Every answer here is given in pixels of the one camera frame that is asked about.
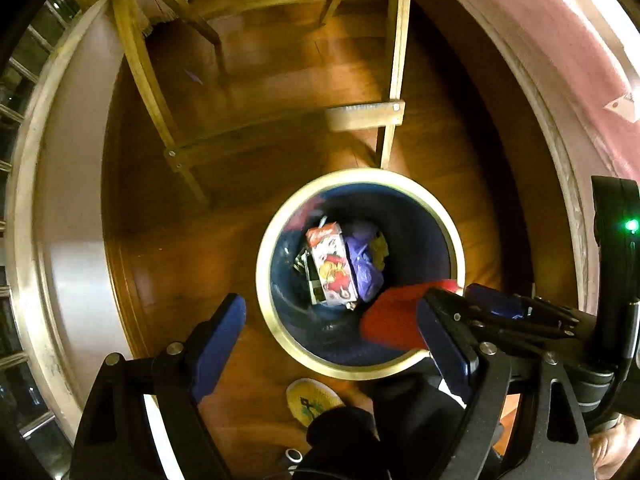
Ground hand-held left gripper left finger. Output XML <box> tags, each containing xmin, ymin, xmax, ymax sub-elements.
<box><xmin>70</xmin><ymin>294</ymin><xmax>247</xmax><ymax>480</ymax></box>

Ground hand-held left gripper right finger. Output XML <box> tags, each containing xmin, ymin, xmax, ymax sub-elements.
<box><xmin>416</xmin><ymin>290</ymin><xmax>598</xmax><ymax>480</ymax></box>

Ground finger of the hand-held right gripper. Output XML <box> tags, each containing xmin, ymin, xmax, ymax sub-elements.
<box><xmin>452</xmin><ymin>310</ymin><xmax>616</xmax><ymax>377</ymax></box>
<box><xmin>465</xmin><ymin>282</ymin><xmax>586</xmax><ymax>331</ymax></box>

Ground red snack packet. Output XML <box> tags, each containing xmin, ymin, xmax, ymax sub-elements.
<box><xmin>361</xmin><ymin>279</ymin><xmax>463</xmax><ymax>351</ymax></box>

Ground blue bin with cream rim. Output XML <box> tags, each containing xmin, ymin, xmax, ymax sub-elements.
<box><xmin>256</xmin><ymin>169</ymin><xmax>467</xmax><ymax>381</ymax></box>

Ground purple plastic bag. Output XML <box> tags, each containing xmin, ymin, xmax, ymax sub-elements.
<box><xmin>347</xmin><ymin>225</ymin><xmax>386</xmax><ymax>303</ymax></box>

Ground red cartoon carton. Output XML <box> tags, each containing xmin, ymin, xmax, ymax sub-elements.
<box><xmin>305</xmin><ymin>223</ymin><xmax>360</xmax><ymax>308</ymax></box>

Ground person's right hand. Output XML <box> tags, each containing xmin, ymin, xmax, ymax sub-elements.
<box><xmin>589</xmin><ymin>417</ymin><xmax>638</xmax><ymax>480</ymax></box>

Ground yellow slipper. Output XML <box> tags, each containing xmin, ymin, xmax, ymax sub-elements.
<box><xmin>286</xmin><ymin>379</ymin><xmax>346</xmax><ymax>428</ymax></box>

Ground bed with pink sheet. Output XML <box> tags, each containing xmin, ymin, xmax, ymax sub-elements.
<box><xmin>415</xmin><ymin>0</ymin><xmax>640</xmax><ymax>311</ymax></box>

